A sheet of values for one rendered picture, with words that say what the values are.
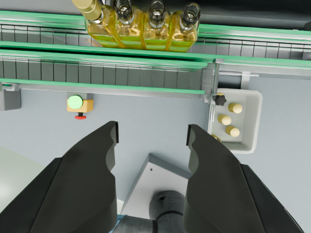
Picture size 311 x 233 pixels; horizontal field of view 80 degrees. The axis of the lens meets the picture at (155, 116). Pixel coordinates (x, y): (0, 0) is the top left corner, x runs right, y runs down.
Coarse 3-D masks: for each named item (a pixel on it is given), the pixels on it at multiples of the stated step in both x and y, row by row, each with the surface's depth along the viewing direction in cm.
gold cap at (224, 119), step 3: (222, 114) 70; (219, 117) 70; (222, 117) 67; (225, 117) 67; (228, 117) 67; (219, 120) 69; (222, 120) 67; (225, 120) 67; (228, 120) 67; (222, 123) 68; (225, 123) 67; (228, 123) 67
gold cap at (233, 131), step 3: (228, 126) 71; (231, 126) 70; (225, 129) 72; (228, 129) 69; (231, 129) 67; (234, 129) 67; (237, 129) 67; (228, 132) 69; (231, 132) 67; (234, 132) 67; (237, 132) 67; (231, 135) 68; (234, 135) 68; (237, 135) 68
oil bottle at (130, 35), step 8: (136, 8) 36; (136, 16) 36; (120, 24) 36; (128, 24) 36; (136, 24) 36; (120, 32) 37; (128, 32) 37; (136, 32) 37; (120, 40) 43; (128, 40) 42; (136, 40) 42; (128, 48) 50; (136, 48) 50; (144, 48) 52
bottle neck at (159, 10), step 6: (156, 0) 31; (150, 6) 31; (156, 6) 32; (162, 6) 31; (150, 12) 31; (156, 12) 35; (162, 12) 31; (150, 18) 33; (156, 18) 31; (162, 18) 32; (150, 24) 36; (156, 24) 34; (162, 24) 35
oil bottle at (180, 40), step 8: (176, 16) 36; (176, 24) 36; (176, 32) 37; (184, 32) 36; (192, 32) 36; (168, 40) 44; (176, 40) 39; (184, 40) 38; (192, 40) 38; (168, 48) 47; (176, 48) 46; (184, 48) 45
